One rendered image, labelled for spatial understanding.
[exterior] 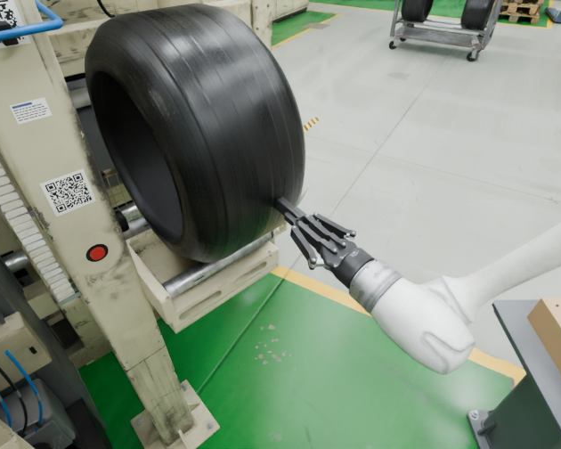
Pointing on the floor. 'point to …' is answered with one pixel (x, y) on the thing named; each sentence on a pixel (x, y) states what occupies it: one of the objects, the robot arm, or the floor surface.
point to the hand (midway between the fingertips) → (289, 212)
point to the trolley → (410, 14)
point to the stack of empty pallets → (522, 9)
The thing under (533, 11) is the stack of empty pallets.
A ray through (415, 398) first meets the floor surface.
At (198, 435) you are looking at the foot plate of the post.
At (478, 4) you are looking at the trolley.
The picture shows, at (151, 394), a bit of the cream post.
